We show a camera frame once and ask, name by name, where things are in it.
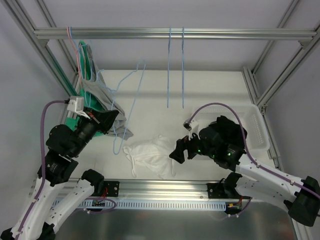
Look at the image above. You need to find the white tank top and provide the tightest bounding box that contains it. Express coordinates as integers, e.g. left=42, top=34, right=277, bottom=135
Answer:
left=123, top=135, right=176, bottom=179

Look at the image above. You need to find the black tank top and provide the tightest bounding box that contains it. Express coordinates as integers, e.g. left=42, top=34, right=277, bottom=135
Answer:
left=209, top=115, right=245, bottom=149

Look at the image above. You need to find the blue hanger of white top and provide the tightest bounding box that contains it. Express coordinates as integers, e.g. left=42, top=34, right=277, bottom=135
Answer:
left=96, top=58, right=147, bottom=155

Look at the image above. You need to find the blue hanger of black top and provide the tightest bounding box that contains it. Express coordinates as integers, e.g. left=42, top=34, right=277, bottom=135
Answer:
left=166, top=27, right=172, bottom=109

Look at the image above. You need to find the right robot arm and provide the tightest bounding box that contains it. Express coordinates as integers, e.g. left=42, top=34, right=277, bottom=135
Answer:
left=169, top=123, right=320, bottom=227

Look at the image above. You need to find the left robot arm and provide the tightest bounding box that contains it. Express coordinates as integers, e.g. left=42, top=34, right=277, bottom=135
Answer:
left=0, top=107, right=119, bottom=240

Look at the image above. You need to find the green tank top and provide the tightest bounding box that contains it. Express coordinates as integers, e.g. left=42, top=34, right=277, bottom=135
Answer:
left=65, top=39, right=101, bottom=138

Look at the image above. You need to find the grey tank top on hanger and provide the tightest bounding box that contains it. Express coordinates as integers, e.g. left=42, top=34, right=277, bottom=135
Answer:
left=83, top=44, right=133, bottom=140

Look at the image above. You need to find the white plastic basket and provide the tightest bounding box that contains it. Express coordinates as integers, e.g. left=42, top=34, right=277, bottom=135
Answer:
left=192, top=103, right=270, bottom=162

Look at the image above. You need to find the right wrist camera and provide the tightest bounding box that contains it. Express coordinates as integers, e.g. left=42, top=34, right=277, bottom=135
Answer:
left=183, top=119, right=199, bottom=140

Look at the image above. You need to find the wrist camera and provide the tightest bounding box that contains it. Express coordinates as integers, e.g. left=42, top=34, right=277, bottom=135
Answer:
left=67, top=96, right=90, bottom=119
left=183, top=119, right=199, bottom=140

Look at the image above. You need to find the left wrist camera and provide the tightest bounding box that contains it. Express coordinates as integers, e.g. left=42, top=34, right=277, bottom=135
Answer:
left=67, top=96, right=90, bottom=119

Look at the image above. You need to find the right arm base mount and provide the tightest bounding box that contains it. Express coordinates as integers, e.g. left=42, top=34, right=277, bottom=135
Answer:
left=206, top=178, right=250, bottom=200

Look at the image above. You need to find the white cable duct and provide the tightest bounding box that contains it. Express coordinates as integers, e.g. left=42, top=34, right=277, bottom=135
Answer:
left=78, top=198, right=227, bottom=212

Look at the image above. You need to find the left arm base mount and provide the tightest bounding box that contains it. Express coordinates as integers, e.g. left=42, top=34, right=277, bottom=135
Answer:
left=89, top=180, right=120, bottom=199

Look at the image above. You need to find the aluminium frame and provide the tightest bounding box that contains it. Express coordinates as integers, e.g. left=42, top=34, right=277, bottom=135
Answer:
left=0, top=0, right=320, bottom=240

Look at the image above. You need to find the pink wire hanger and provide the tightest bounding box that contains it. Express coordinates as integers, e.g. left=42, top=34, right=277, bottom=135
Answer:
left=66, top=26, right=82, bottom=88

